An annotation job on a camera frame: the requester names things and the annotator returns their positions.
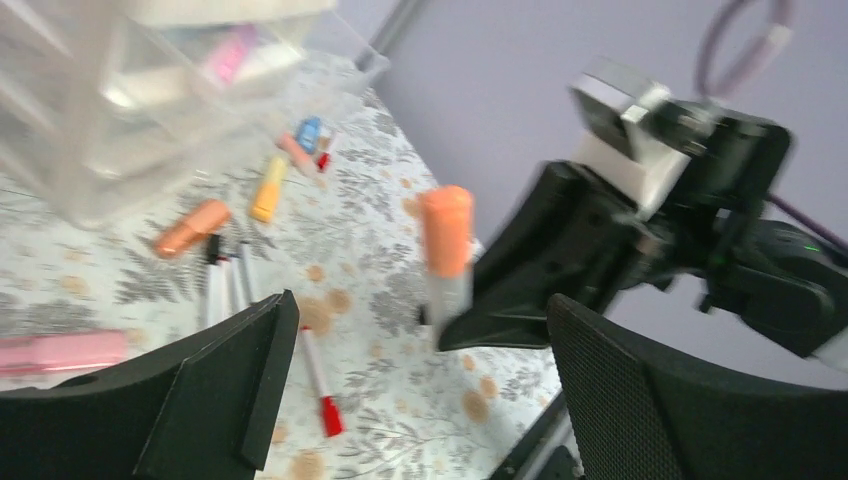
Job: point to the yellow pink highlighter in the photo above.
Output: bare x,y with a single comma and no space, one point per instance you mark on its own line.
298,156

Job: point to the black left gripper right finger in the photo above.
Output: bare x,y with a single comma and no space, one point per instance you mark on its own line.
643,410

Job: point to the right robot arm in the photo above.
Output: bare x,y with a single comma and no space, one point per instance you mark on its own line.
788,285

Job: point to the orange cap grey marker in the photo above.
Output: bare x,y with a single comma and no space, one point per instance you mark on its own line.
446,221

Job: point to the white plastic drawer unit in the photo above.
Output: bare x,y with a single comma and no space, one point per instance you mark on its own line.
104,108

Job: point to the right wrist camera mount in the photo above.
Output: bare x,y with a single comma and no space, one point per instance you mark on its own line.
617,104

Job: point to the orange highlighter centre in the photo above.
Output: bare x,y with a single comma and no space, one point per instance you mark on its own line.
204,220

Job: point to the black cap whiteboard marker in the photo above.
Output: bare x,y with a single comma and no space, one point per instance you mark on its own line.
212,287

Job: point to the floral patterned table mat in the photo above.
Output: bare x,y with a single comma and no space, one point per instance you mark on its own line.
346,243

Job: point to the red cap whiteboard marker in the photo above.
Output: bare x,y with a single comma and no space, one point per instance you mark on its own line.
223,268

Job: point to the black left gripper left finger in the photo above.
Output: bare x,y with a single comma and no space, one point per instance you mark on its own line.
203,407

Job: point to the yellow orange highlighter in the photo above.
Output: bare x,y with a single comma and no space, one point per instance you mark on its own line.
267,195

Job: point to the right aluminium frame post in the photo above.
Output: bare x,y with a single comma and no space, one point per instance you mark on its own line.
400,18

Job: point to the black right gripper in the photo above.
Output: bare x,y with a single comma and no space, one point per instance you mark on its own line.
574,233

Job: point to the blue cap whiteboard marker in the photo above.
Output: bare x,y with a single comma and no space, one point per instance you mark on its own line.
238,302

